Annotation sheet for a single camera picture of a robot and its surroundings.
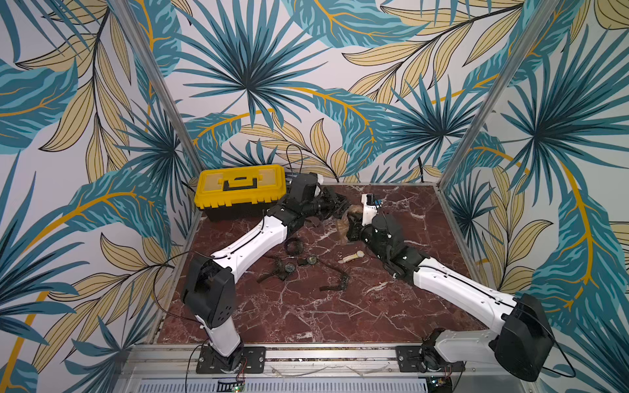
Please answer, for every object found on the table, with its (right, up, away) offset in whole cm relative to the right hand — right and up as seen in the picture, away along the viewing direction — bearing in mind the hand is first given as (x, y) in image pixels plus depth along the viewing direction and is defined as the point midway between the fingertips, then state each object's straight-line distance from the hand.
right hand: (350, 212), depth 77 cm
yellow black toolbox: (-41, +7, +19) cm, 46 cm away
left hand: (0, +4, -1) cm, 4 cm away
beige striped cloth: (-3, -3, -1) cm, 5 cm away
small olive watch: (-13, -19, +17) cm, 28 cm away
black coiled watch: (-19, -14, +18) cm, 30 cm away
